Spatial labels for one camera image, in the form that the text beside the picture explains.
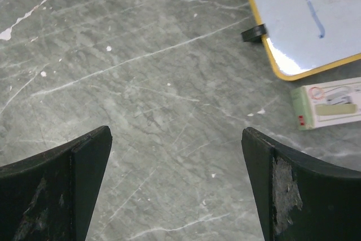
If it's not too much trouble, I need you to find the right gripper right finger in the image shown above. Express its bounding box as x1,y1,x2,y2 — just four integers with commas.
241,127,360,240

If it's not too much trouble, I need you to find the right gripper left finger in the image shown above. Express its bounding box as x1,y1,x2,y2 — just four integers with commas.
1,126,112,240

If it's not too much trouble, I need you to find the small white green box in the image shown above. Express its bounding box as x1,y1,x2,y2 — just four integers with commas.
290,77,360,130

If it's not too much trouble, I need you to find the small whiteboard with writing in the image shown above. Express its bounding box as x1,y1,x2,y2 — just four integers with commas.
241,0,360,81

